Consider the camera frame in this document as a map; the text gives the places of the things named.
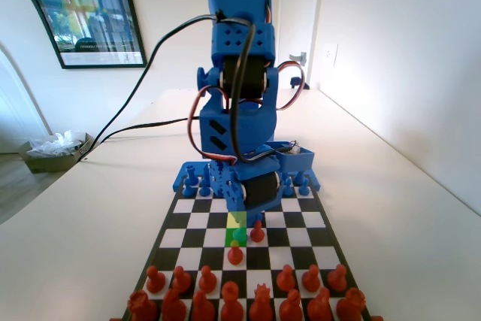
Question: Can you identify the red pawn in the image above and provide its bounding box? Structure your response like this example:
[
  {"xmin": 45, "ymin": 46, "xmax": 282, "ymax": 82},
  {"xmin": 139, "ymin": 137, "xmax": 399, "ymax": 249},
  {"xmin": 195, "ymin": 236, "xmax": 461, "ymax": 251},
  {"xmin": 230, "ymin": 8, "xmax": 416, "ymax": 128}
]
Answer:
[
  {"xmin": 145, "ymin": 265, "xmax": 166, "ymax": 294},
  {"xmin": 326, "ymin": 263, "xmax": 349, "ymax": 292},
  {"xmin": 276, "ymin": 264, "xmax": 297, "ymax": 292},
  {"xmin": 227, "ymin": 240, "xmax": 244, "ymax": 265},
  {"xmin": 198, "ymin": 265, "xmax": 218, "ymax": 294},
  {"xmin": 250, "ymin": 220, "xmax": 265, "ymax": 244},
  {"xmin": 171, "ymin": 266, "xmax": 192, "ymax": 295},
  {"xmin": 301, "ymin": 264, "xmax": 322, "ymax": 292}
]

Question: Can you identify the black and white chessboard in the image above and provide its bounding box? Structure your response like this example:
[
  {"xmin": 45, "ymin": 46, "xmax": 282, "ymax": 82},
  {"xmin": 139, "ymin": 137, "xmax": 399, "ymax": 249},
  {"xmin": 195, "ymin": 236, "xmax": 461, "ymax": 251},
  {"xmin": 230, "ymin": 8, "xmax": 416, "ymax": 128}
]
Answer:
[{"xmin": 119, "ymin": 181, "xmax": 373, "ymax": 321}]

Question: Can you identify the red king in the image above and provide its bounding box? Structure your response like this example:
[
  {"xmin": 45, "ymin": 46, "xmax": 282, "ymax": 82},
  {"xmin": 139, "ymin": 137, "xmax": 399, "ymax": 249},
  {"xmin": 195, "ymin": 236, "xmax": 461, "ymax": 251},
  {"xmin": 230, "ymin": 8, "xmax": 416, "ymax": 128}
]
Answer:
[{"xmin": 219, "ymin": 281, "xmax": 245, "ymax": 321}]

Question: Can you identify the red queen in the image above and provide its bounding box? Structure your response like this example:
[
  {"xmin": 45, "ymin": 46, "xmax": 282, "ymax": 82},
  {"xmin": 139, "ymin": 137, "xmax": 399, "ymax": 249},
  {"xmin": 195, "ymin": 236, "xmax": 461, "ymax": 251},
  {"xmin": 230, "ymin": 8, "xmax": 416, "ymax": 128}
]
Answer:
[{"xmin": 250, "ymin": 283, "xmax": 274, "ymax": 321}]

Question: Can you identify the red bishop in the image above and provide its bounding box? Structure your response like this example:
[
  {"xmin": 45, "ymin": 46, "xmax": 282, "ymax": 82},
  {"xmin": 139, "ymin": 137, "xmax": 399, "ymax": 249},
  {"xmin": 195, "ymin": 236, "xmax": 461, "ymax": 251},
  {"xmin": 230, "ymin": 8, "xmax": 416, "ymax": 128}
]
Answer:
[
  {"xmin": 191, "ymin": 289, "xmax": 217, "ymax": 321},
  {"xmin": 278, "ymin": 289, "xmax": 304, "ymax": 321}
]

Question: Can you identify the small blue clamp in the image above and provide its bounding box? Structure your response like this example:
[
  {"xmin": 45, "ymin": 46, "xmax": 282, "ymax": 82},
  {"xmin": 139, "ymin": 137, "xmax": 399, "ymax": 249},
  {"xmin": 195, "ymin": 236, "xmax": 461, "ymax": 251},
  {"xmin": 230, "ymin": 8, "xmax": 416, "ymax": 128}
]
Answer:
[{"xmin": 289, "ymin": 76, "xmax": 311, "ymax": 91}]

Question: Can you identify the red knight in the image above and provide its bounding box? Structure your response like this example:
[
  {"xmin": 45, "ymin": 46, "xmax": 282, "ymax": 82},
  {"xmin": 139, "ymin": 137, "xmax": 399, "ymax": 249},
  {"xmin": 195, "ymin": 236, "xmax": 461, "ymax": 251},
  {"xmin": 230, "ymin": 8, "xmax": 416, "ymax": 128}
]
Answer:
[
  {"xmin": 307, "ymin": 286, "xmax": 334, "ymax": 321},
  {"xmin": 161, "ymin": 287, "xmax": 188, "ymax": 321}
]

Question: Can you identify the red rook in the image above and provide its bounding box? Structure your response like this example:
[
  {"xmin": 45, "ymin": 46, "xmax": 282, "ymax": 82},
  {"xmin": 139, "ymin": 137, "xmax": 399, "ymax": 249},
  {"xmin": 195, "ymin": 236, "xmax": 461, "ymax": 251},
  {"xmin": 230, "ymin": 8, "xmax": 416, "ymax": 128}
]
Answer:
[
  {"xmin": 126, "ymin": 289, "xmax": 159, "ymax": 321},
  {"xmin": 336, "ymin": 286, "xmax": 368, "ymax": 321}
]

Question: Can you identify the white door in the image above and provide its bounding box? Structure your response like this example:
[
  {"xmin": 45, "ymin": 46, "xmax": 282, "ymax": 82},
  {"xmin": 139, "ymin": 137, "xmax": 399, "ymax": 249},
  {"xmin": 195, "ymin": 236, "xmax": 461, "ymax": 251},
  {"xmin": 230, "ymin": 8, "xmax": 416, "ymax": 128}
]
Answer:
[{"xmin": 277, "ymin": 0, "xmax": 322, "ymax": 91}]

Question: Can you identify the clear plastic bag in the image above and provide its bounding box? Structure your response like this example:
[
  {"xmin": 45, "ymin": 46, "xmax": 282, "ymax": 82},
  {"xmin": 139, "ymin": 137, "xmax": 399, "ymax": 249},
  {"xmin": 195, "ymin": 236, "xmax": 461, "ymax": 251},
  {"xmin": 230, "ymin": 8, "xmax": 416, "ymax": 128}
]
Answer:
[{"xmin": 26, "ymin": 129, "xmax": 86, "ymax": 159}]

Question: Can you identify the cardboard box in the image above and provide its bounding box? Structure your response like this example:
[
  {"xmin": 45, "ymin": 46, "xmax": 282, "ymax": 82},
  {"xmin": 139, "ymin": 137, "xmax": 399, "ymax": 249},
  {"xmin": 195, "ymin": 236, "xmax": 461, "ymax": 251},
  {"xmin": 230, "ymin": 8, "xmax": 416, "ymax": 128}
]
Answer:
[{"xmin": 18, "ymin": 132, "xmax": 97, "ymax": 174}]

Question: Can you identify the black framed poster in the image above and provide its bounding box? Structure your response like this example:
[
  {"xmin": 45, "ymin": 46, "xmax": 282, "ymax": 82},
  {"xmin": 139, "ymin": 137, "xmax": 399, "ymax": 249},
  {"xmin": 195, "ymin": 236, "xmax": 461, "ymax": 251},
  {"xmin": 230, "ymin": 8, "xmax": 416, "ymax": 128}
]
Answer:
[{"xmin": 0, "ymin": 0, "xmax": 150, "ymax": 70}]

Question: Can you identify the white arched panel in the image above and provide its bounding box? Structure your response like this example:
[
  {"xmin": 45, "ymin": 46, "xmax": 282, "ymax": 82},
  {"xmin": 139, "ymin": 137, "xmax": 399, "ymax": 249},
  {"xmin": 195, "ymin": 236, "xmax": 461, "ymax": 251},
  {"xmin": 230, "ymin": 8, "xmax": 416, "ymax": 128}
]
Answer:
[{"xmin": 0, "ymin": 0, "xmax": 63, "ymax": 155}]

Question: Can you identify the blue camera box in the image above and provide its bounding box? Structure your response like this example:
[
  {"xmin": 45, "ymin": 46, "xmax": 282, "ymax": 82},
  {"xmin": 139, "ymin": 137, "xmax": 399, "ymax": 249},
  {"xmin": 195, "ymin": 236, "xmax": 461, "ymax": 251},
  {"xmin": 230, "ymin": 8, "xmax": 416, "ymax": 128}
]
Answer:
[{"xmin": 262, "ymin": 141, "xmax": 315, "ymax": 176}]

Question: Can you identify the blue arm base plate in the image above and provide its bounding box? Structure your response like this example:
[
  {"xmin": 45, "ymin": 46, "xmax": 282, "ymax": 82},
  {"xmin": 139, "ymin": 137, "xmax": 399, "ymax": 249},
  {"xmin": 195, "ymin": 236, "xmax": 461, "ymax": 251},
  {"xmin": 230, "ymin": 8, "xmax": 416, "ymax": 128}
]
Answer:
[{"xmin": 171, "ymin": 161, "xmax": 322, "ymax": 192}]

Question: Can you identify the long black cable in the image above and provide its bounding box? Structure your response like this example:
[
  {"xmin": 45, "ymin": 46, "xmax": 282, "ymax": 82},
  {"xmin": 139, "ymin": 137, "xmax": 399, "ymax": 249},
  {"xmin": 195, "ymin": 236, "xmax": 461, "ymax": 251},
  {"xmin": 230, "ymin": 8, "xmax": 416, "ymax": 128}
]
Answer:
[{"xmin": 74, "ymin": 12, "xmax": 259, "ymax": 167}]

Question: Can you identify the black power cable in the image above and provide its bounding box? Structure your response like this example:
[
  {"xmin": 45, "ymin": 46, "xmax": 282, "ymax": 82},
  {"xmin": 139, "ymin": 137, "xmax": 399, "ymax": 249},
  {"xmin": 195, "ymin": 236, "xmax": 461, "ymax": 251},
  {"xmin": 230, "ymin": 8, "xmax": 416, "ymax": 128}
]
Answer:
[{"xmin": 84, "ymin": 117, "xmax": 191, "ymax": 160}]

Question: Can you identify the white wall switch plate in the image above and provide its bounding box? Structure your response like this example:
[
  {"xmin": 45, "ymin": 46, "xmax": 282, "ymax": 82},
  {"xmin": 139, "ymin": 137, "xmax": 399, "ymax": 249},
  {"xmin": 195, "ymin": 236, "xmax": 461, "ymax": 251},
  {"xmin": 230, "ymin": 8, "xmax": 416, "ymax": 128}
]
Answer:
[{"xmin": 322, "ymin": 43, "xmax": 339, "ymax": 68}]

